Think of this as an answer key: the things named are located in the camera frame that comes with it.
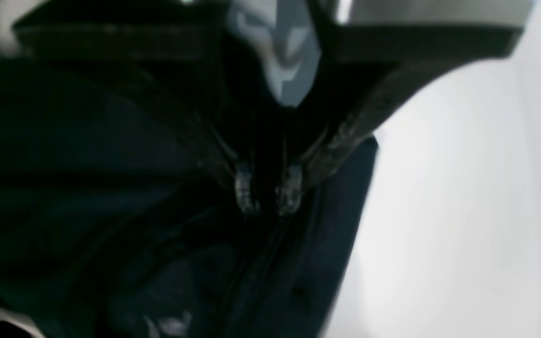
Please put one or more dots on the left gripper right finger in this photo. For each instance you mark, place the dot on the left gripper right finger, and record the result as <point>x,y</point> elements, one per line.
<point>374,56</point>

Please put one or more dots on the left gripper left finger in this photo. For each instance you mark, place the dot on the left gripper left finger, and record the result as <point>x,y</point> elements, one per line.
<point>167,57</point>

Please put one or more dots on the black T-shirt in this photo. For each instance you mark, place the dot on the black T-shirt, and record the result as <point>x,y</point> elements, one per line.
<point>109,229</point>

